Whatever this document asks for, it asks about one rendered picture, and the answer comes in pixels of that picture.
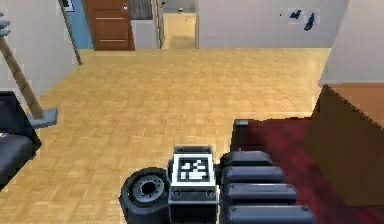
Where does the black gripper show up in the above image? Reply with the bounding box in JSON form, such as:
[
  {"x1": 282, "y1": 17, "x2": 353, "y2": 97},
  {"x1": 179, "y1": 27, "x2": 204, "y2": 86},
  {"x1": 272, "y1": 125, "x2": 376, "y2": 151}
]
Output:
[{"x1": 119, "y1": 167, "x2": 172, "y2": 224}]

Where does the black sofa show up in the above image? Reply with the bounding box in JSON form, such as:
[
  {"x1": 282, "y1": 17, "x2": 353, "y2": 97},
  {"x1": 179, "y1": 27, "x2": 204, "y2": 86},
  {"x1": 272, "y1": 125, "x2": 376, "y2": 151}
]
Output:
[{"x1": 0, "y1": 90, "x2": 43, "y2": 192}]

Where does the dark red rug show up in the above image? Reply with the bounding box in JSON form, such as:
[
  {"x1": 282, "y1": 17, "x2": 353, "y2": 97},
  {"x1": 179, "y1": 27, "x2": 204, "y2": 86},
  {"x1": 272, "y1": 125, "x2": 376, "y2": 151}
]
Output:
[{"x1": 229, "y1": 116, "x2": 384, "y2": 224}]

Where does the wooden floor lamp grey base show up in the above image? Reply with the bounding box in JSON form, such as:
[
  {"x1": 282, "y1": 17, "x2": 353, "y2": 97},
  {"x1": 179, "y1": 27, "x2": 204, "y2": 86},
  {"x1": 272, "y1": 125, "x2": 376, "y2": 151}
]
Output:
[{"x1": 0, "y1": 19, "x2": 59, "y2": 130}]

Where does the brown wooden door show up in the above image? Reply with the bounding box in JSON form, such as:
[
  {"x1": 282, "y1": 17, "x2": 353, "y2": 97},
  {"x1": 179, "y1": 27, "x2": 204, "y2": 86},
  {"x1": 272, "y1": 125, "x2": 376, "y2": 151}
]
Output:
[{"x1": 83, "y1": 0, "x2": 136, "y2": 52}]

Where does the blue door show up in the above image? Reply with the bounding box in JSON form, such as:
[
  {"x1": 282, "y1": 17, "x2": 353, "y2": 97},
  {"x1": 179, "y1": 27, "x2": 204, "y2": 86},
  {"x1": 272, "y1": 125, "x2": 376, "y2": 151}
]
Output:
[{"x1": 61, "y1": 0, "x2": 95, "y2": 50}]

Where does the brown wooden table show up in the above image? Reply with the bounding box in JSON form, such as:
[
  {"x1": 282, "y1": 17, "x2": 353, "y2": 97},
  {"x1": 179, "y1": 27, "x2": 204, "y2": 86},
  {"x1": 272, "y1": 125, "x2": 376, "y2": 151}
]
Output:
[{"x1": 304, "y1": 83, "x2": 384, "y2": 208}]

